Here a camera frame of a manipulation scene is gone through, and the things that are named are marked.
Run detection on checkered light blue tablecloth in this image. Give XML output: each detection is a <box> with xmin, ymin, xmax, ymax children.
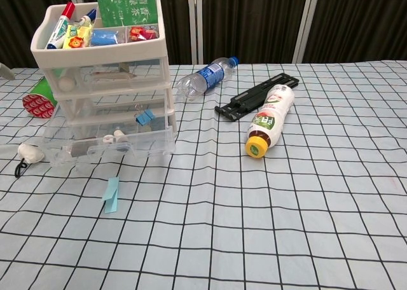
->
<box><xmin>0</xmin><ymin>60</ymin><xmax>407</xmax><ymax>290</ymax></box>

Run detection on white drawer organizer box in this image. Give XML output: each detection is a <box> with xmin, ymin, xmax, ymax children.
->
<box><xmin>30</xmin><ymin>0</ymin><xmax>177</xmax><ymax>154</ymax></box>

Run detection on blue capped whiteboard marker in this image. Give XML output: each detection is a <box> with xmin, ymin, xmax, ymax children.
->
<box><xmin>76</xmin><ymin>8</ymin><xmax>98</xmax><ymax>27</ymax></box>

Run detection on light blue paper strip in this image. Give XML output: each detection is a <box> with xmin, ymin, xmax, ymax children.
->
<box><xmin>100</xmin><ymin>176</ymin><xmax>121</xmax><ymax>214</ymax></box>

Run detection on green cylindrical snack can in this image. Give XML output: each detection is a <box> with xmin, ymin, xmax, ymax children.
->
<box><xmin>22</xmin><ymin>76</ymin><xmax>59</xmax><ymax>119</ymax></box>

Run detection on green tea packets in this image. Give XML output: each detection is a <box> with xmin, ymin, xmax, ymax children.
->
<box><xmin>96</xmin><ymin>0</ymin><xmax>158</xmax><ymax>27</ymax></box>

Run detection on white block with dark hole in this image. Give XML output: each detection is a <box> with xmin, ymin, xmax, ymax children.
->
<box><xmin>102</xmin><ymin>129</ymin><xmax>131</xmax><ymax>144</ymax></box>

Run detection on brown square piece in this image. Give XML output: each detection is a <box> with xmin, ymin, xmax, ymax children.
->
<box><xmin>69</xmin><ymin>140</ymin><xmax>96</xmax><ymax>159</ymax></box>

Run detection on red candy packet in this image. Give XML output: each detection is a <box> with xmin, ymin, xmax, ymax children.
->
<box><xmin>128</xmin><ymin>25</ymin><xmax>159</xmax><ymax>42</ymax></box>

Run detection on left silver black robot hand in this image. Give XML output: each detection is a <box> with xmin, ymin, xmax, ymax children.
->
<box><xmin>0</xmin><ymin>63</ymin><xmax>16</xmax><ymax>81</ymax></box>

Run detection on clear plastic tray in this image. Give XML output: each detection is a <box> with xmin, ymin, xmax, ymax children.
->
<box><xmin>43</xmin><ymin>114</ymin><xmax>177</xmax><ymax>170</ymax></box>

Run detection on black folding stand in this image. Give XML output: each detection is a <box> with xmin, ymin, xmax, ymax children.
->
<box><xmin>214</xmin><ymin>74</ymin><xmax>300</xmax><ymax>123</ymax></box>

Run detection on clear water bottle blue label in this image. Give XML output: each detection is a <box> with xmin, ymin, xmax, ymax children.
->
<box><xmin>171</xmin><ymin>56</ymin><xmax>240</xmax><ymax>102</ymax></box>

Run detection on white drink bottle yellow cap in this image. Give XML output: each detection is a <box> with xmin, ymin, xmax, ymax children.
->
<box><xmin>245</xmin><ymin>84</ymin><xmax>296</xmax><ymax>160</ymax></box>

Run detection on beige flat piece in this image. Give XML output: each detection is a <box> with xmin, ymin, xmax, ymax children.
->
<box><xmin>88</xmin><ymin>64</ymin><xmax>138</xmax><ymax>84</ymax></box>

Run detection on red capped whiteboard marker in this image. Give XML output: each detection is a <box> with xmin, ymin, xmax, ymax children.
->
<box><xmin>46</xmin><ymin>2</ymin><xmax>76</xmax><ymax>50</ymax></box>

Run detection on blue binder clip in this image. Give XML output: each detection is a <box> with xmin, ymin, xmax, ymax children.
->
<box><xmin>135</xmin><ymin>109</ymin><xmax>156</xmax><ymax>125</ymax></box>

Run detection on blue candy packet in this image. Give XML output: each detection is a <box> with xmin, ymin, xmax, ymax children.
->
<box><xmin>90</xmin><ymin>28</ymin><xmax>119</xmax><ymax>46</ymax></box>

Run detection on white small round object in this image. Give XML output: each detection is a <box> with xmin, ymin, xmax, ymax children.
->
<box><xmin>14</xmin><ymin>142</ymin><xmax>45</xmax><ymax>179</ymax></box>

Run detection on yellow candy packet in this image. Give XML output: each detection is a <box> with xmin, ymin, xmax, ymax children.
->
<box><xmin>63</xmin><ymin>22</ymin><xmax>93</xmax><ymax>49</ymax></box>

